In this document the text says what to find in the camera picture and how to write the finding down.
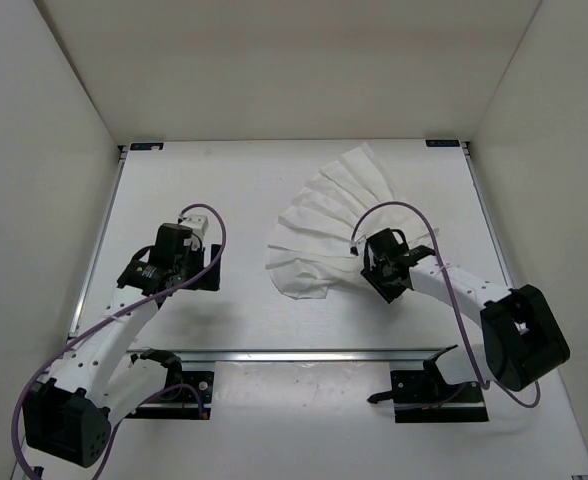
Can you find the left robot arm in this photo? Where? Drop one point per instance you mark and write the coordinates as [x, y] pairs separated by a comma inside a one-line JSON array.
[[71, 413]]

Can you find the white pleated skirt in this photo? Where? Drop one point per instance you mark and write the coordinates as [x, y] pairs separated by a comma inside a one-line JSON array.
[[308, 250]]

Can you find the corner black label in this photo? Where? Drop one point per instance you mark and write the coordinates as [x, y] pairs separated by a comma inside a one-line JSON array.
[[442, 143], [146, 146]]

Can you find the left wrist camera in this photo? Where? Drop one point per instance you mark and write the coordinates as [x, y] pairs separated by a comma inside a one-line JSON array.
[[199, 225]]

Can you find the aluminium front table rail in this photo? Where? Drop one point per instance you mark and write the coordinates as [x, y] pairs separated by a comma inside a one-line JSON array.
[[305, 356]]

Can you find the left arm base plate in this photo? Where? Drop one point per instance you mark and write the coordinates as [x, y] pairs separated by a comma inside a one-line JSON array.
[[191, 402]]

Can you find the right corner black label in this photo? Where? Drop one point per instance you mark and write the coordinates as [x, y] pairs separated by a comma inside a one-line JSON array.
[[442, 143]]

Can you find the left corner black label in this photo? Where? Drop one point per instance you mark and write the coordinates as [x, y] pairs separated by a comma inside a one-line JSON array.
[[146, 146]]

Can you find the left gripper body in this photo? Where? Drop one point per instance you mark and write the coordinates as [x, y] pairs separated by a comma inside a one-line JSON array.
[[184, 260]]

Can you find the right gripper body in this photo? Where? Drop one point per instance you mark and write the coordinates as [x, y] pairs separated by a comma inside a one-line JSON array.
[[375, 274]]

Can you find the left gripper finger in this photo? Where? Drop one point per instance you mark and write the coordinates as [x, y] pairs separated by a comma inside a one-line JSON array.
[[191, 265], [211, 278]]

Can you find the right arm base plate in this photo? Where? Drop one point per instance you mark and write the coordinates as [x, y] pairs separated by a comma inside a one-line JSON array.
[[421, 395]]

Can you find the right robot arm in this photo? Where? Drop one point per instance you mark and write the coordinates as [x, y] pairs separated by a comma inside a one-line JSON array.
[[521, 339]]

